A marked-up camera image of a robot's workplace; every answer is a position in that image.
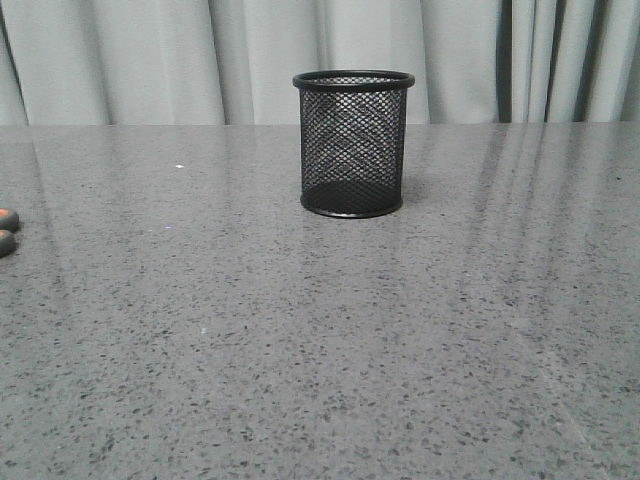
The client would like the grey curtain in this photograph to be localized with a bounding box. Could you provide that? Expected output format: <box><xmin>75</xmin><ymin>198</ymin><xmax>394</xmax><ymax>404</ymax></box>
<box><xmin>1</xmin><ymin>1</ymin><xmax>639</xmax><ymax>125</ymax></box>

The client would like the black mesh pen bucket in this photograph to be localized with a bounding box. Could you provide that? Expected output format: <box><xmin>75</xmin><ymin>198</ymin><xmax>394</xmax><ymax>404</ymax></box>
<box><xmin>292</xmin><ymin>70</ymin><xmax>415</xmax><ymax>218</ymax></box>

